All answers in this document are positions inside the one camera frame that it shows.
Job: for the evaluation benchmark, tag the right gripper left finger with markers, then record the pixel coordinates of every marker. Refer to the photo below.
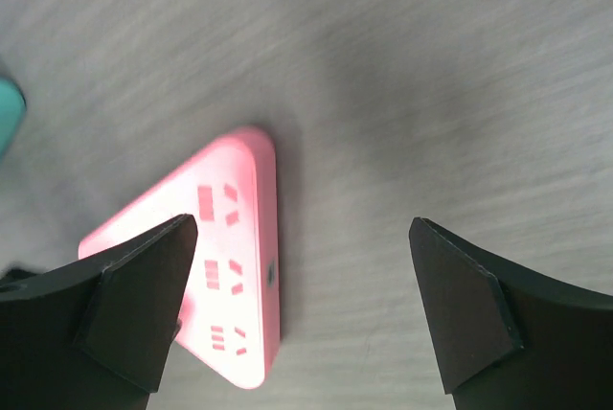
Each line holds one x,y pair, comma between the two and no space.
96,333

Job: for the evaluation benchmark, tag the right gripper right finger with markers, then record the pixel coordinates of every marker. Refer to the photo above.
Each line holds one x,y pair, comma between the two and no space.
508,337

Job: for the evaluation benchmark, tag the pink triangular power socket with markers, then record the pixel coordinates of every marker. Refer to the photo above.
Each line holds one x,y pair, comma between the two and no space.
231,310

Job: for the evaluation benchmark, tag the teal triangular power socket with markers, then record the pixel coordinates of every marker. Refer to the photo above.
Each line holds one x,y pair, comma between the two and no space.
13,109

